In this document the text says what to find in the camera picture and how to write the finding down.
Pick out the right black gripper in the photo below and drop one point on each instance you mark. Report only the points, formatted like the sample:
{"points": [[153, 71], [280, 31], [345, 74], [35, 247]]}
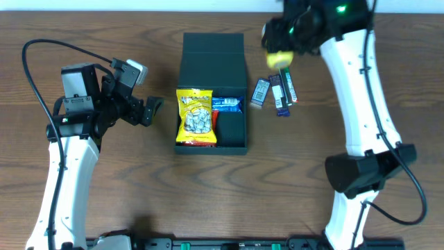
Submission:
{"points": [[272, 38]]}

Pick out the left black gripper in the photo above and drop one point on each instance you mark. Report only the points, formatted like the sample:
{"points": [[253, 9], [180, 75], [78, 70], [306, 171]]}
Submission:
{"points": [[139, 111]]}

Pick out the yellow cylindrical can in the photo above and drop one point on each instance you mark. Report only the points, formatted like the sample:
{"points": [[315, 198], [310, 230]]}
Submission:
{"points": [[279, 60]]}

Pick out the yellow sunflower seed bag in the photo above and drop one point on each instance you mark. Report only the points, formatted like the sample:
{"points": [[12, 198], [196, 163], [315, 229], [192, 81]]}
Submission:
{"points": [[195, 111]]}

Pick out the red Hacks candy bag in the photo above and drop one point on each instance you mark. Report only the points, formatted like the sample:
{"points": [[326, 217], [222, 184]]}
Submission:
{"points": [[214, 121]]}

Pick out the small blue barcode packet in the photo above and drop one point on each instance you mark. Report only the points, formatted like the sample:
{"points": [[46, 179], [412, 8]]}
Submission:
{"points": [[260, 92]]}

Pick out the black gift box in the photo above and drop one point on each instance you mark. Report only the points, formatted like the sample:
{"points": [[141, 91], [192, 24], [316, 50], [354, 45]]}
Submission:
{"points": [[216, 61]]}

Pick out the blue snack bar wrapper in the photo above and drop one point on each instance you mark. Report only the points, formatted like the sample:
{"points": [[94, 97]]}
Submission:
{"points": [[227, 104]]}

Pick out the dark blue candy stick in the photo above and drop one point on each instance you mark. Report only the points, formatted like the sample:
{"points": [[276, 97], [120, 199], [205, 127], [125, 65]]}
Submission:
{"points": [[279, 96]]}

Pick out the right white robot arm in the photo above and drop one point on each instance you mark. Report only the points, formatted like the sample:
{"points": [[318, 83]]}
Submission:
{"points": [[341, 32]]}

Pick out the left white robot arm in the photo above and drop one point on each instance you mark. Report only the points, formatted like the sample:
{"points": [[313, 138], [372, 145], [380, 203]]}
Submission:
{"points": [[74, 149]]}

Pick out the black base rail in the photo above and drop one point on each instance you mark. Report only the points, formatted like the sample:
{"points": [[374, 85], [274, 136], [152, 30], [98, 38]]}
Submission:
{"points": [[292, 244]]}

